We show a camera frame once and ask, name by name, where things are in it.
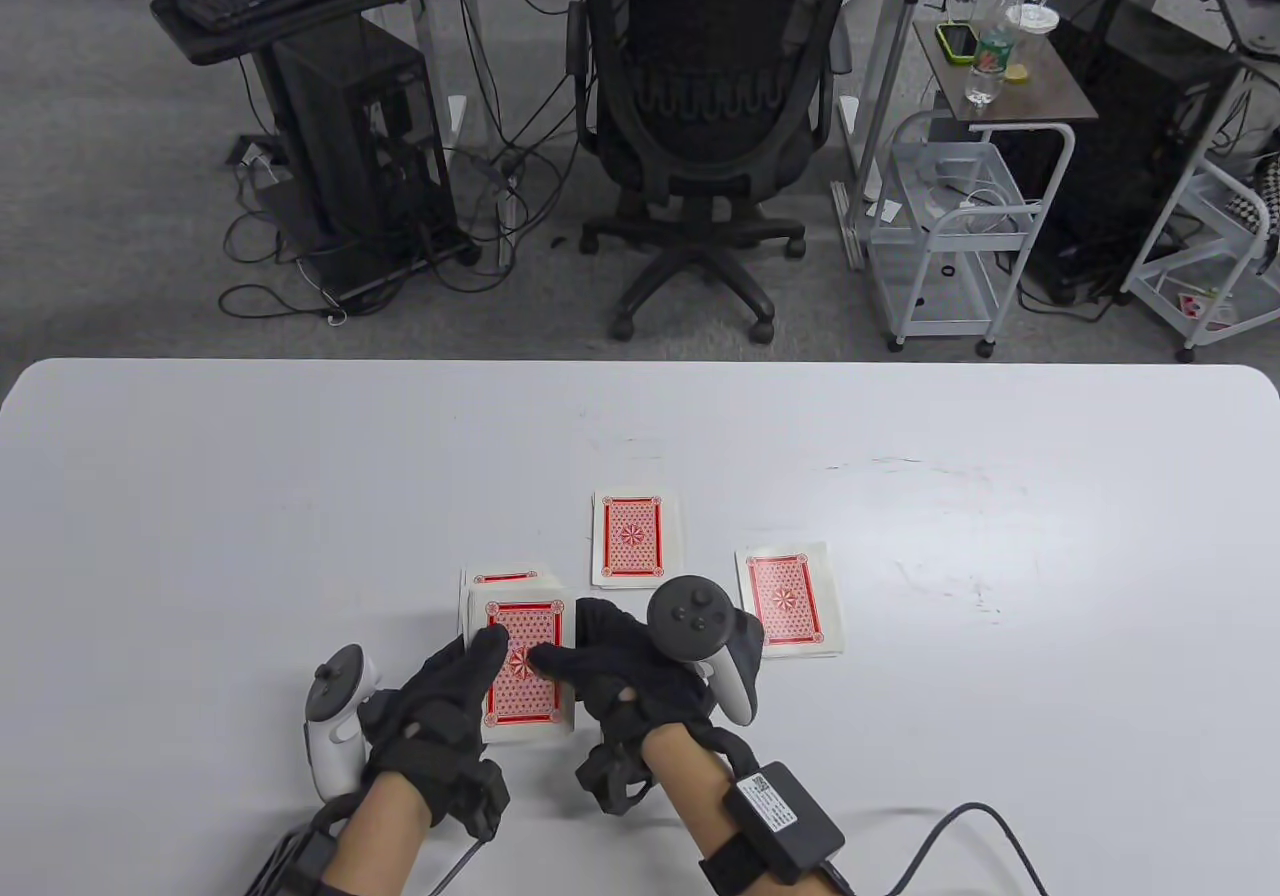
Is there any person's left hand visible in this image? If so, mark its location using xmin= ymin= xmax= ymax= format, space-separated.
xmin=358 ymin=624 xmax=512 ymax=838

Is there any person's right hand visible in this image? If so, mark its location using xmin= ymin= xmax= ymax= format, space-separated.
xmin=528 ymin=596 xmax=719 ymax=818

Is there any deck of red playing cards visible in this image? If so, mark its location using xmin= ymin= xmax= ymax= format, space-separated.
xmin=465 ymin=584 xmax=579 ymax=745

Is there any person's left forearm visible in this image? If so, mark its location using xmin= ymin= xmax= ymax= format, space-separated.
xmin=320 ymin=766 xmax=436 ymax=896

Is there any white VR controller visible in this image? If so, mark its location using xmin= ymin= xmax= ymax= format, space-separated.
xmin=646 ymin=576 xmax=767 ymax=728
xmin=304 ymin=644 xmax=382 ymax=803

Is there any black mesh office chair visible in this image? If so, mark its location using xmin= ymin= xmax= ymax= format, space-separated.
xmin=565 ymin=0 xmax=861 ymax=345

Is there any black computer tower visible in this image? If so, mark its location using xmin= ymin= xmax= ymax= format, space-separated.
xmin=268 ymin=14 xmax=463 ymax=272

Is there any grey floor power socket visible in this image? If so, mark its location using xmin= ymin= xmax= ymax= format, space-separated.
xmin=235 ymin=136 xmax=291 ymax=187

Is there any white red-print packet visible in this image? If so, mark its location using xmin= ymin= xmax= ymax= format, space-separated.
xmin=1175 ymin=291 xmax=1238 ymax=329

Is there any clear bottle green label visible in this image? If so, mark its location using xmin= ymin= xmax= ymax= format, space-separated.
xmin=963 ymin=0 xmax=1028 ymax=105

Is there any brown top side table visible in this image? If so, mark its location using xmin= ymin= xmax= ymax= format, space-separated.
xmin=913 ymin=11 xmax=1099 ymax=297

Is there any black white checkered cloth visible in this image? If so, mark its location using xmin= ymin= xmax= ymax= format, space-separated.
xmin=1225 ymin=151 xmax=1280 ymax=242

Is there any thin black cable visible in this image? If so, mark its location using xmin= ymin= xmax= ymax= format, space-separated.
xmin=432 ymin=831 xmax=497 ymax=896

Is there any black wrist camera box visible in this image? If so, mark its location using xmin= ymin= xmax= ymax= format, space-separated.
xmin=725 ymin=761 xmax=847 ymax=886
xmin=245 ymin=816 xmax=346 ymax=896

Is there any black wrist strap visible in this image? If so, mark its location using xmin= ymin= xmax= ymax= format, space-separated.
xmin=699 ymin=836 xmax=791 ymax=896

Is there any black camera cable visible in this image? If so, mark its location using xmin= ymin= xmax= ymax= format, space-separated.
xmin=820 ymin=801 xmax=1052 ymax=896

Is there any white wire rolling cart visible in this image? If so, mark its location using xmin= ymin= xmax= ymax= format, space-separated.
xmin=1120 ymin=66 xmax=1280 ymax=365
xmin=865 ymin=111 xmax=1051 ymax=357

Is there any aluminium frame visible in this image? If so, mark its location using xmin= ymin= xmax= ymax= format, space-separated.
xmin=832 ymin=0 xmax=937 ymax=272

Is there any tangle of black floor cables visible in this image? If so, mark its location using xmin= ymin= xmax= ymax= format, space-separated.
xmin=218 ymin=0 xmax=566 ymax=325

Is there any white charger with cable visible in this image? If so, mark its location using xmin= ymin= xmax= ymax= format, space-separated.
xmin=925 ymin=161 xmax=1036 ymax=237

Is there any white desk leg frame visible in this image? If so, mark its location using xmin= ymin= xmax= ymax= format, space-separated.
xmin=412 ymin=0 xmax=521 ymax=272

